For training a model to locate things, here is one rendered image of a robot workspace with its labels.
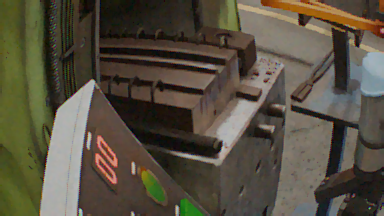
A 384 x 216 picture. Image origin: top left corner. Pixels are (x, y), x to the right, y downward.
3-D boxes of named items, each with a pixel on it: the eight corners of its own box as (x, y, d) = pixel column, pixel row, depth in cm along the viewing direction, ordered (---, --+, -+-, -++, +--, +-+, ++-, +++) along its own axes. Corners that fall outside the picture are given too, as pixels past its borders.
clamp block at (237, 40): (258, 60, 139) (255, 34, 135) (246, 77, 132) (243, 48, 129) (206, 49, 143) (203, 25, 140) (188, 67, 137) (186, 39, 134)
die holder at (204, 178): (274, 208, 161) (284, 61, 138) (218, 281, 132) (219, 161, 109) (99, 171, 183) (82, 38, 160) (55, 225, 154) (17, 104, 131)
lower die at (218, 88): (239, 85, 129) (236, 46, 125) (194, 144, 114) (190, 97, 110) (74, 63, 146) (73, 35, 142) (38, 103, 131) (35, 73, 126)
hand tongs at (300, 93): (343, 36, 203) (343, 33, 202) (350, 39, 200) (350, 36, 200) (290, 98, 163) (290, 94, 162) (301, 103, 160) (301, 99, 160)
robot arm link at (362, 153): (350, 139, 64) (369, 111, 68) (345, 168, 66) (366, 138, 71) (382, 155, 59) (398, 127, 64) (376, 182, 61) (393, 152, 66)
